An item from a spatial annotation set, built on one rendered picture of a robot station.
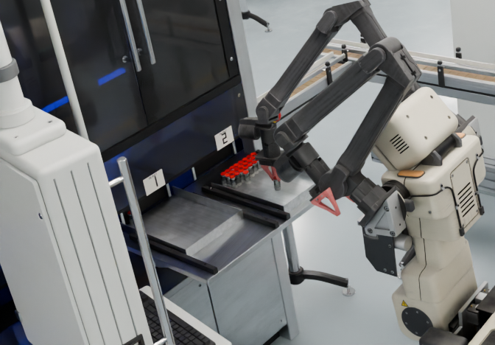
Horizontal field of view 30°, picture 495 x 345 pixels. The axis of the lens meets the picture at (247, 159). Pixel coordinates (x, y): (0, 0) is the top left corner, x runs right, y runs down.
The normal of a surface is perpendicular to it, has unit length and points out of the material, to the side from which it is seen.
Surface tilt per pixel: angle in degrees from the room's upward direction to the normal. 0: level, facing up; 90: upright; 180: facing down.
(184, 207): 0
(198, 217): 0
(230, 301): 90
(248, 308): 90
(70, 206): 90
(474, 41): 90
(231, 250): 0
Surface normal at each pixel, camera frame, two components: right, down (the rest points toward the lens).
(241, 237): -0.17, -0.87
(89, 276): 0.62, 0.27
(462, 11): -0.67, 0.44
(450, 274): 0.73, 0.06
